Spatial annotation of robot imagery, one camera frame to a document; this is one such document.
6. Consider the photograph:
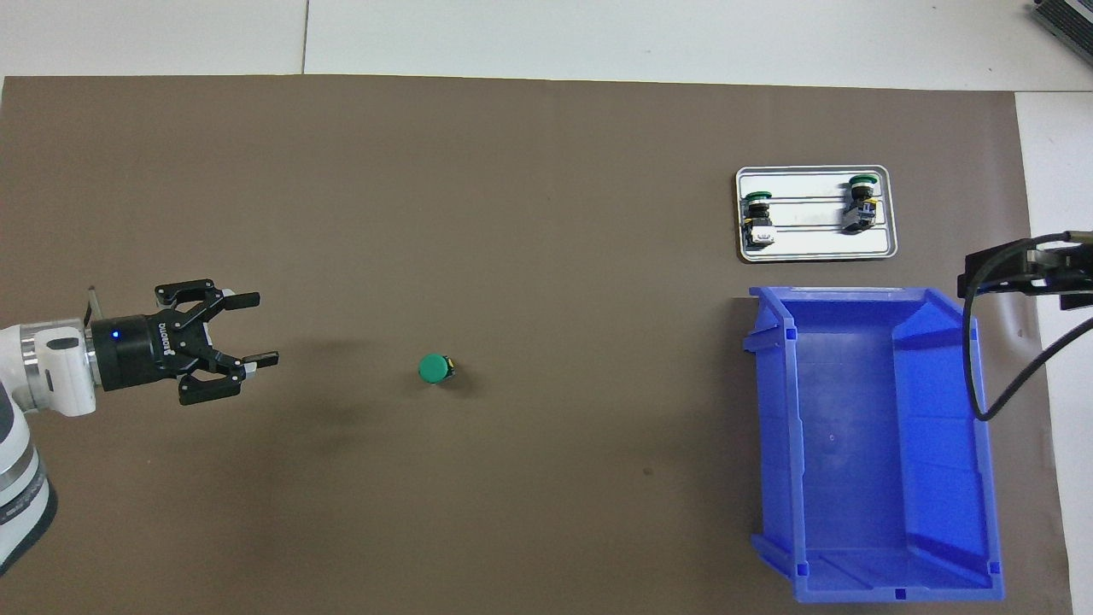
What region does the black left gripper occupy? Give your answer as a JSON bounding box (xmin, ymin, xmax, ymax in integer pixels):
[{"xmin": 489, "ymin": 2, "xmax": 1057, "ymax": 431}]
[{"xmin": 90, "ymin": 278, "xmax": 280, "ymax": 407}]

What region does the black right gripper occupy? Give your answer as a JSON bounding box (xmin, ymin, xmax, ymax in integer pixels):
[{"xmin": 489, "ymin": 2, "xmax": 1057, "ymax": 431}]
[{"xmin": 956, "ymin": 231, "xmax": 1093, "ymax": 310}]

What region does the green push button, yellow mark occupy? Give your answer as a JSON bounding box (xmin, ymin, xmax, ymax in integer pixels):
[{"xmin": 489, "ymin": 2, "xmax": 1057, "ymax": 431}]
[{"xmin": 841, "ymin": 173, "xmax": 880, "ymax": 235}]

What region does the green push button, white block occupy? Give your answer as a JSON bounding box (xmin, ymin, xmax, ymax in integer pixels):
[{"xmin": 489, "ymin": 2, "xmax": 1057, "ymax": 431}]
[{"xmin": 741, "ymin": 191, "xmax": 777, "ymax": 249}]

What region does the silver metal tray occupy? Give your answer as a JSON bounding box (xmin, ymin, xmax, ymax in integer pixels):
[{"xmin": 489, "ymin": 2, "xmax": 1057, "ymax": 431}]
[{"xmin": 734, "ymin": 164, "xmax": 899, "ymax": 263}]

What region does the blue plastic storage bin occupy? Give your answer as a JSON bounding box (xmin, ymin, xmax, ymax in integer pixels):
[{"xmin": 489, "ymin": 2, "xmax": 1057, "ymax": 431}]
[{"xmin": 741, "ymin": 286, "xmax": 1005, "ymax": 604}]

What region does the dark grey device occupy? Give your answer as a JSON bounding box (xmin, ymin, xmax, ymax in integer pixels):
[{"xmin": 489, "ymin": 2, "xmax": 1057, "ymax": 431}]
[{"xmin": 1029, "ymin": 0, "xmax": 1093, "ymax": 65}]

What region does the brown table mat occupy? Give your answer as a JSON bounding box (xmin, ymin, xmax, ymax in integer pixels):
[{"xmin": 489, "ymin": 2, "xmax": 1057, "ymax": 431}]
[{"xmin": 0, "ymin": 75, "xmax": 1073, "ymax": 615}]

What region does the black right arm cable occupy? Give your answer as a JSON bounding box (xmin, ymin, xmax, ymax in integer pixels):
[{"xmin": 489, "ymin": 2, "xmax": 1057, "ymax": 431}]
[{"xmin": 963, "ymin": 229, "xmax": 1093, "ymax": 422}]

